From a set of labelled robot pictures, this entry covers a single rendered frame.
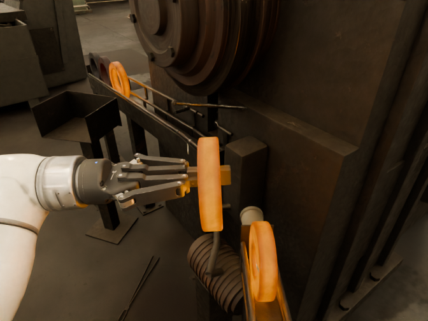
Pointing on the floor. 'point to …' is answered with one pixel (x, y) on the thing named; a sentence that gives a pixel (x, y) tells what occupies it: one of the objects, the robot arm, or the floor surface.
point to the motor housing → (229, 261)
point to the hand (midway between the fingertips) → (209, 175)
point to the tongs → (136, 290)
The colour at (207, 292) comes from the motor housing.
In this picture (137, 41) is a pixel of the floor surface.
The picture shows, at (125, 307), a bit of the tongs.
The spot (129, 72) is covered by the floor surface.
